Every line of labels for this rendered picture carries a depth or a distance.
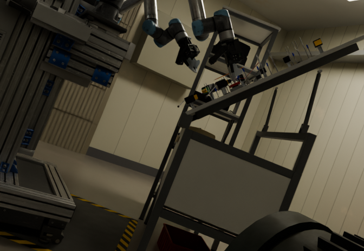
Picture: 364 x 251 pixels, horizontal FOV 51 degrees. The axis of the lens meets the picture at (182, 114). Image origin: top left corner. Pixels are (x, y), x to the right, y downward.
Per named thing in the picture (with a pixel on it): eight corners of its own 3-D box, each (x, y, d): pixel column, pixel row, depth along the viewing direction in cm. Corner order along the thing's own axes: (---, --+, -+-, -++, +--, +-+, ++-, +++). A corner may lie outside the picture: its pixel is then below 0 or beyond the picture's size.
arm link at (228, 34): (219, 32, 185) (217, 36, 193) (221, 41, 185) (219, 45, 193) (234, 28, 185) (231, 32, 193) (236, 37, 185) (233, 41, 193)
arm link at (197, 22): (194, 40, 196) (214, 35, 196) (195, 34, 185) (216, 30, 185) (190, 25, 196) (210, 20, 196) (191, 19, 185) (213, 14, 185)
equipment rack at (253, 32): (137, 218, 300) (223, 4, 306) (144, 203, 360) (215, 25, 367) (196, 242, 300) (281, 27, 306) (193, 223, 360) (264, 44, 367)
